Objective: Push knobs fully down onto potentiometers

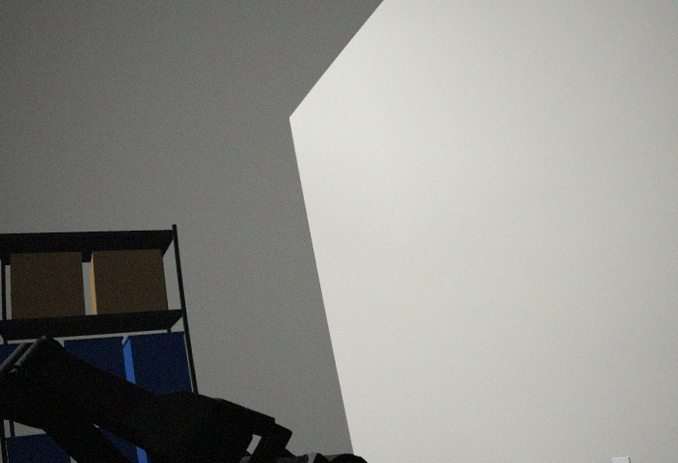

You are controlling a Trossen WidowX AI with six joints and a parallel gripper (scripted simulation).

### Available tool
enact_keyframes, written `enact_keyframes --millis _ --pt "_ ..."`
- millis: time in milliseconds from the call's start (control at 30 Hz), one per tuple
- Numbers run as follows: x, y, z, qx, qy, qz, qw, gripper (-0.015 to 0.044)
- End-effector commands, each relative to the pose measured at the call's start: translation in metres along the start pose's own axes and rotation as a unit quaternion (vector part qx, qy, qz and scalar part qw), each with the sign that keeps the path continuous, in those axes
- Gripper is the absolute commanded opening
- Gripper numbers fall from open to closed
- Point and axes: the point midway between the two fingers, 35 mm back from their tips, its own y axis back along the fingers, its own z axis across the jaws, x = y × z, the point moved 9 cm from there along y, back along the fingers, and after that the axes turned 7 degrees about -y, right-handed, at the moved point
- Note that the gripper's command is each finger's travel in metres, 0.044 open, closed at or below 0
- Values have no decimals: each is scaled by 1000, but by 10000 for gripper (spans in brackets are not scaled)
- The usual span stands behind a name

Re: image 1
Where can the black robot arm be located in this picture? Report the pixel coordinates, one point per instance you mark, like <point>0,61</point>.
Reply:
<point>45,387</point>

